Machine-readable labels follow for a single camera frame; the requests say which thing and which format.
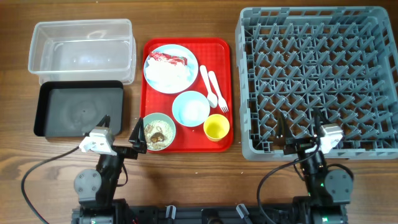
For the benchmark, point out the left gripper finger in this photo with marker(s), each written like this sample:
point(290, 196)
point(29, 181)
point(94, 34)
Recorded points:
point(137, 137)
point(105, 121)

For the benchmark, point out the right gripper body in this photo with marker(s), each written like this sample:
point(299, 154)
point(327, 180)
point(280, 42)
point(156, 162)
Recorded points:
point(297, 144)

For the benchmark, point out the grey dishwasher rack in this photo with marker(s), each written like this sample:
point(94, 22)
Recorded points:
point(339, 60)

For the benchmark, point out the clear plastic bin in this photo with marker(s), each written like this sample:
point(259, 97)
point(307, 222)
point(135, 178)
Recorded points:
point(83, 50)

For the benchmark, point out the yellow plastic cup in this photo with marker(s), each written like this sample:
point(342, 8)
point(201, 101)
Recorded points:
point(216, 127)

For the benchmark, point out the red serving tray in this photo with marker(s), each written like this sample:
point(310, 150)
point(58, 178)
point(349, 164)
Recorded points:
point(214, 53)

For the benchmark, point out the red snack wrapper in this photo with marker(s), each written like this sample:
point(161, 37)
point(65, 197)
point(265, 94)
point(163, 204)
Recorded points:
point(172, 59)

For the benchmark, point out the rice and food scraps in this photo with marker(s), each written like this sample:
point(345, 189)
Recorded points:
point(159, 135)

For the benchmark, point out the green bowl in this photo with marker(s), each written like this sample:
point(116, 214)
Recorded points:
point(159, 116)

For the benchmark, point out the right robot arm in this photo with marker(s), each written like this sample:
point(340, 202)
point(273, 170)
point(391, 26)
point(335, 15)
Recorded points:
point(329, 186)

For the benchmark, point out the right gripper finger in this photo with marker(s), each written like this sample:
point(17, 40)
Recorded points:
point(282, 129)
point(319, 120)

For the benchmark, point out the white plastic fork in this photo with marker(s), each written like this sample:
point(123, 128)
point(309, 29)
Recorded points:
point(221, 101)

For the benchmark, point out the black plastic tray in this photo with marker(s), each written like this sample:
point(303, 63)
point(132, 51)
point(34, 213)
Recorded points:
point(74, 108)

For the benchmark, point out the white plastic spoon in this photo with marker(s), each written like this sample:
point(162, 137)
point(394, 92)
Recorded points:
point(211, 97)

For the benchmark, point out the light blue bowl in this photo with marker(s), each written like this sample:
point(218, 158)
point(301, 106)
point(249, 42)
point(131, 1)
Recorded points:
point(190, 108)

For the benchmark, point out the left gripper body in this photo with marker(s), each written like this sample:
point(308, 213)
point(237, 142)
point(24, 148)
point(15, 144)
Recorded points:
point(126, 152)

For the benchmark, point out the white napkin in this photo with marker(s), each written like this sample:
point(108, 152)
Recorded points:
point(166, 73)

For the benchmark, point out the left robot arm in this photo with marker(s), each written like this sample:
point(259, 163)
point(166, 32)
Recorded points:
point(96, 187)

